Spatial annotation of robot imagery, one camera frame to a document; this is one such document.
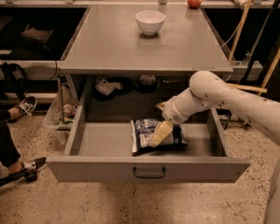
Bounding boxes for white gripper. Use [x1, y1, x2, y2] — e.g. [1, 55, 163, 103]
[149, 97, 188, 147]

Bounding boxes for blue chip bag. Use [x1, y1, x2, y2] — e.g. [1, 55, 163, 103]
[131, 119, 188, 156]

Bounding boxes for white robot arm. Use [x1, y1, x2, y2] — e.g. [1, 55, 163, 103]
[150, 71, 280, 224]

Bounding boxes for black bag with label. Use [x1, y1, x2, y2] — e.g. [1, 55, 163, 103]
[92, 77, 133, 101]

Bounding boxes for grey open drawer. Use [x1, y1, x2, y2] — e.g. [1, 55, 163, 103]
[48, 89, 250, 183]

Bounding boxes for grey counter cabinet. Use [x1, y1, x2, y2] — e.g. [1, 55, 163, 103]
[59, 3, 234, 123]

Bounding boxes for dark round object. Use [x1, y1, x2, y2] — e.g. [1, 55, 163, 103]
[133, 75, 158, 93]

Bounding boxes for white bowl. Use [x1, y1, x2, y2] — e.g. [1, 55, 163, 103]
[135, 10, 165, 35]

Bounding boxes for black sneaker upper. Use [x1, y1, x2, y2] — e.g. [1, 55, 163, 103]
[8, 96, 37, 120]

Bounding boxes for black sneaker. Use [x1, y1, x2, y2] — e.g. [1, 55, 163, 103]
[8, 96, 37, 120]
[10, 157, 47, 182]

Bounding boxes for black sneaker lower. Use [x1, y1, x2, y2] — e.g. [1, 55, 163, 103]
[10, 157, 47, 182]

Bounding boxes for dark box on shelf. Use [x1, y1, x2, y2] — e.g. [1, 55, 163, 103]
[21, 27, 52, 44]

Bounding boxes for black backpack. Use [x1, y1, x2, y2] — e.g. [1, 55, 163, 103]
[0, 63, 27, 101]

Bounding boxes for person's black trouser leg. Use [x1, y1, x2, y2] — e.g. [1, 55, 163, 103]
[0, 109, 22, 175]

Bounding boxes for wooden stick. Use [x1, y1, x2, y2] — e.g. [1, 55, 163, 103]
[229, 0, 253, 62]

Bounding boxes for black drawer handle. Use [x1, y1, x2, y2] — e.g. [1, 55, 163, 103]
[133, 167, 166, 179]

